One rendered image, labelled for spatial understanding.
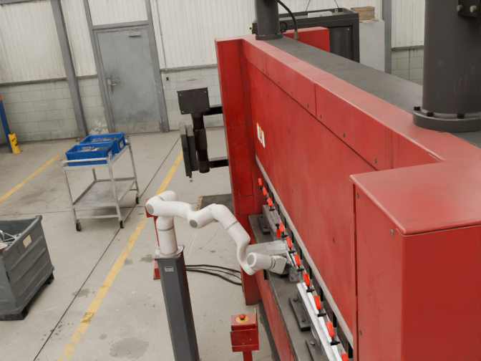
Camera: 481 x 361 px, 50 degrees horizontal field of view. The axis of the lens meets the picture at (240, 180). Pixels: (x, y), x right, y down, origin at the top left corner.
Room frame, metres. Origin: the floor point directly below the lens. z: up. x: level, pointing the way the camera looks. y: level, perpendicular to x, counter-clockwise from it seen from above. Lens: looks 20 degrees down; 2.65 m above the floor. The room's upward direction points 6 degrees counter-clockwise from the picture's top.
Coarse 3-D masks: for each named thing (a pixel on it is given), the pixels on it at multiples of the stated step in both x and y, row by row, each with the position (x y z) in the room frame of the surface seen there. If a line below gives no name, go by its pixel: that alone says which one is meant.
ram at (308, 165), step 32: (256, 96) 3.56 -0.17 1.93; (288, 96) 2.45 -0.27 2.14; (256, 128) 3.71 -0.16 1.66; (288, 128) 2.50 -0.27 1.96; (320, 128) 1.90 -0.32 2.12; (256, 160) 3.89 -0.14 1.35; (288, 160) 2.56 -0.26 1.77; (320, 160) 1.92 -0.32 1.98; (352, 160) 1.53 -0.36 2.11; (288, 192) 2.62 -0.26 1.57; (320, 192) 1.94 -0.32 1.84; (320, 224) 1.97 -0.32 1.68; (320, 256) 1.99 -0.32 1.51; (352, 320) 1.57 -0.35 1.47
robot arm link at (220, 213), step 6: (210, 210) 2.92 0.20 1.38; (216, 210) 2.80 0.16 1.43; (222, 210) 2.78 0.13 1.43; (228, 210) 2.80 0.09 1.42; (216, 216) 2.79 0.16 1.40; (222, 216) 2.76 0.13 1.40; (228, 216) 2.76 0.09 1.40; (234, 216) 2.79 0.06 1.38; (222, 222) 2.76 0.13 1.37; (228, 222) 2.74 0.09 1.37; (234, 222) 2.74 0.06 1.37
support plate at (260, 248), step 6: (252, 246) 3.11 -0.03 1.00; (258, 246) 3.10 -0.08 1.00; (264, 246) 3.09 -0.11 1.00; (246, 252) 3.04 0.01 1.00; (252, 252) 3.03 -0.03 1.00; (258, 252) 3.02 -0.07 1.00; (264, 252) 3.01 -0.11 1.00; (270, 252) 3.00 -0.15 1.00; (276, 252) 3.00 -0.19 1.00; (282, 252) 2.99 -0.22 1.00
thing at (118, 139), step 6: (84, 138) 6.57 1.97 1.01; (90, 138) 6.71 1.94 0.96; (96, 138) 6.70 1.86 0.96; (102, 138) 6.69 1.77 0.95; (108, 138) 6.58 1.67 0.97; (114, 138) 6.54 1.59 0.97; (120, 138) 6.47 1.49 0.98; (114, 144) 6.33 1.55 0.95; (120, 144) 6.45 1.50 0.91; (120, 150) 6.39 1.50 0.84
